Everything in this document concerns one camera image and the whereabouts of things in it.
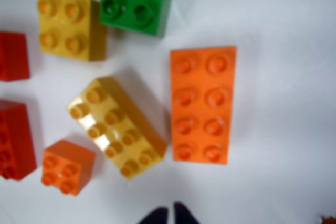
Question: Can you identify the red 2x2 block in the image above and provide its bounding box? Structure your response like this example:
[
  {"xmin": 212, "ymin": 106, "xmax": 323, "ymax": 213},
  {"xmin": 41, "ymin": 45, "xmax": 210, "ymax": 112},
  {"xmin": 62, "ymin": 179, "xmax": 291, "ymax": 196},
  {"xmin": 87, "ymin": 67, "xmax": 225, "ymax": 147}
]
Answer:
[{"xmin": 0, "ymin": 31, "xmax": 30, "ymax": 81}]

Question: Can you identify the green 2x4 block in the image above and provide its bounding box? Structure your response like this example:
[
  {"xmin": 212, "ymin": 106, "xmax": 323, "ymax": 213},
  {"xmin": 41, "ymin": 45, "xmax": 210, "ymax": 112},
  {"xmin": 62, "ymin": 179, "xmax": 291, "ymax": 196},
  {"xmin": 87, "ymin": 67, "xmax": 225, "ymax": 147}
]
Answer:
[{"xmin": 99, "ymin": 0, "xmax": 177, "ymax": 38}]

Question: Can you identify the yellow 2x4 block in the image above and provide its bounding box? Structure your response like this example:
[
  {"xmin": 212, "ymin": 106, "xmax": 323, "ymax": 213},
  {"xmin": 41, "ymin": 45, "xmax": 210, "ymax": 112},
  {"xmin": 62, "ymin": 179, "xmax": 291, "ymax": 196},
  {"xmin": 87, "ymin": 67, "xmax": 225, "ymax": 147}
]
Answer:
[{"xmin": 66, "ymin": 76, "xmax": 168, "ymax": 180}]

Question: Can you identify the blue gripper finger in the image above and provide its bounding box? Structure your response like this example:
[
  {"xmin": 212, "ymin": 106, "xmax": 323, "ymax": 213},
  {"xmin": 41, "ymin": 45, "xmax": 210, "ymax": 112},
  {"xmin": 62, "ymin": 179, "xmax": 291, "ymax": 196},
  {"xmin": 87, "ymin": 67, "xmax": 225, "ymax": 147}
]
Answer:
[
  {"xmin": 173, "ymin": 202, "xmax": 201, "ymax": 224},
  {"xmin": 138, "ymin": 207, "xmax": 169, "ymax": 224}
]

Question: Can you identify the orange 2x4 block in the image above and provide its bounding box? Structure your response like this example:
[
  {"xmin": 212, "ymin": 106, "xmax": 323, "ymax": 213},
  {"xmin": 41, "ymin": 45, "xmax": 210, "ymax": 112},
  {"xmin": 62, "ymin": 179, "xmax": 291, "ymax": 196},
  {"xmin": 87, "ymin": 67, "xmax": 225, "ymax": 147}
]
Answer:
[{"xmin": 170, "ymin": 46, "xmax": 237, "ymax": 166}]

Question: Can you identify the orange 2x2 block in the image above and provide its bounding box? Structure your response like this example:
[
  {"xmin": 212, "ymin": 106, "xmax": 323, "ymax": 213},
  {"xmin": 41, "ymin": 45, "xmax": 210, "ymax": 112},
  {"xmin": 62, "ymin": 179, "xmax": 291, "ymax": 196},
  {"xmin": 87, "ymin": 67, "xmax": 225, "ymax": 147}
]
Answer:
[{"xmin": 41, "ymin": 139, "xmax": 96, "ymax": 197}]

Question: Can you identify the red 2x4 block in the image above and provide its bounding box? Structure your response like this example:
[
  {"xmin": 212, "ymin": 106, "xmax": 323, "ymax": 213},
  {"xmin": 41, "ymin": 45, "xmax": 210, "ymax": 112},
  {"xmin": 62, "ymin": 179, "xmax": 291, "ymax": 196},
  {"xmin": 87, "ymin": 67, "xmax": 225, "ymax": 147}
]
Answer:
[{"xmin": 0, "ymin": 100, "xmax": 37, "ymax": 182}]

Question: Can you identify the yellow 2x2 block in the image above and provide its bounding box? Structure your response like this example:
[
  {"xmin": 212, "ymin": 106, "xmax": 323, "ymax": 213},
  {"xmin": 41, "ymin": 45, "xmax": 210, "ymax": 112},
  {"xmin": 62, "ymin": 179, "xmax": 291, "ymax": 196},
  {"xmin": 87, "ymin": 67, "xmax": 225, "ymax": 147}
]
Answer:
[{"xmin": 36, "ymin": 0, "xmax": 108, "ymax": 62}]

